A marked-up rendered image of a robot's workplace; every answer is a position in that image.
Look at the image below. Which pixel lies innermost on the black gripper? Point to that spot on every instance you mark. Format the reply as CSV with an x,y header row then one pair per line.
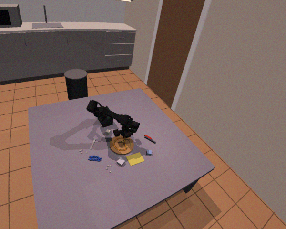
x,y
119,132

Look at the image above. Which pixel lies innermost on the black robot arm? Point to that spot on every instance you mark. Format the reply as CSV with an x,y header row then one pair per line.
x,y
103,112

